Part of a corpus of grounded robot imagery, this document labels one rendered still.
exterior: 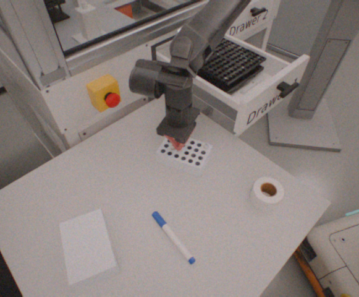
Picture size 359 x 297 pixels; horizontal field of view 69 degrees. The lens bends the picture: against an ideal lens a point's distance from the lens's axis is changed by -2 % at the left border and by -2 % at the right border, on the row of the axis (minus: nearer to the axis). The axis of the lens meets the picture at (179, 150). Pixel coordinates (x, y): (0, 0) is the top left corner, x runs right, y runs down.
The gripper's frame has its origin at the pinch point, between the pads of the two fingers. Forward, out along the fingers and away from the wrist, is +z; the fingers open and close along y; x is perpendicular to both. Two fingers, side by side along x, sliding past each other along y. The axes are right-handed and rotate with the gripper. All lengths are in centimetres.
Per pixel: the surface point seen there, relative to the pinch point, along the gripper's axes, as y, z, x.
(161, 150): 1.6, 2.3, -4.2
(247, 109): -10.4, -8.5, 12.9
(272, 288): -3, 82, 45
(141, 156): 3.5, 5.6, -9.5
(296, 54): -201, 77, 22
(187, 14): -34.8, -16.0, -13.4
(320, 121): -121, 78, 52
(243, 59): -32.1, -7.8, 5.9
